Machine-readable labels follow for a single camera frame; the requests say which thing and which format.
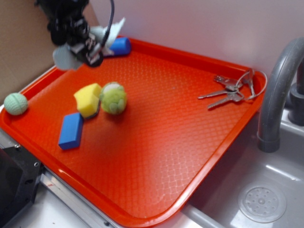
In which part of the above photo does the dark grey faucet handle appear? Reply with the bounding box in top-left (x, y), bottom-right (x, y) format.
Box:
top-left (288, 60), bottom-right (304, 126)

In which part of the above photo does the green textured ball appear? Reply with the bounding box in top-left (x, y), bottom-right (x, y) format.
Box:
top-left (4, 93), bottom-right (28, 115)

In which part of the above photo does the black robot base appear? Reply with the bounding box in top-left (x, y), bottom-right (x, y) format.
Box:
top-left (0, 144), bottom-right (44, 228)

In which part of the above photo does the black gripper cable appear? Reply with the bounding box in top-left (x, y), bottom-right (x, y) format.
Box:
top-left (101, 0), bottom-right (115, 46)

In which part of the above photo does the light blue cloth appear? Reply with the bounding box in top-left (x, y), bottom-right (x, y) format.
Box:
top-left (53, 18), bottom-right (126, 70)

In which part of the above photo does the orange plastic tray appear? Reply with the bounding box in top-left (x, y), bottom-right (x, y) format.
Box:
top-left (0, 39), bottom-right (263, 228)

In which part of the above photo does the blue plastic bottle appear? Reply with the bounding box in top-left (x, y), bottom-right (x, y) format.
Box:
top-left (104, 37), bottom-right (132, 57)

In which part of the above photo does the brown cardboard panel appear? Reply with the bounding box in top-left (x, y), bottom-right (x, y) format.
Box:
top-left (0, 0), bottom-right (100, 103)

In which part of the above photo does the green plush toy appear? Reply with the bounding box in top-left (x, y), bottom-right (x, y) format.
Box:
top-left (99, 82), bottom-right (127, 115)

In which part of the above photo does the grey sink faucet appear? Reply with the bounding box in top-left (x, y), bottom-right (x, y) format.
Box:
top-left (257, 37), bottom-right (304, 153)

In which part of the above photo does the sink drain strainer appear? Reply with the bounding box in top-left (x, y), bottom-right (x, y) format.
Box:
top-left (237, 181), bottom-right (287, 223)

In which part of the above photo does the yellow sponge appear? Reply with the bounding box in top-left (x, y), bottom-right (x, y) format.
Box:
top-left (74, 83), bottom-right (102, 119)

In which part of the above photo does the aluminium frame rail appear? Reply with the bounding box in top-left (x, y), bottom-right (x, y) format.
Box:
top-left (0, 131), bottom-right (118, 228)

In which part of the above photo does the blue rectangular block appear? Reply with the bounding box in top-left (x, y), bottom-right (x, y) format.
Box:
top-left (58, 113), bottom-right (84, 150)

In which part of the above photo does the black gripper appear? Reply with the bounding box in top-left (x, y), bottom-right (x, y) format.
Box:
top-left (35, 0), bottom-right (101, 60)

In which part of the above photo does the grey plastic sink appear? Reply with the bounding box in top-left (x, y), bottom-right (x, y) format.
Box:
top-left (183, 110), bottom-right (304, 228)

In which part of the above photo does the bunch of silver keys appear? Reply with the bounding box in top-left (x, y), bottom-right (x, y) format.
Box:
top-left (198, 69), bottom-right (268, 109)

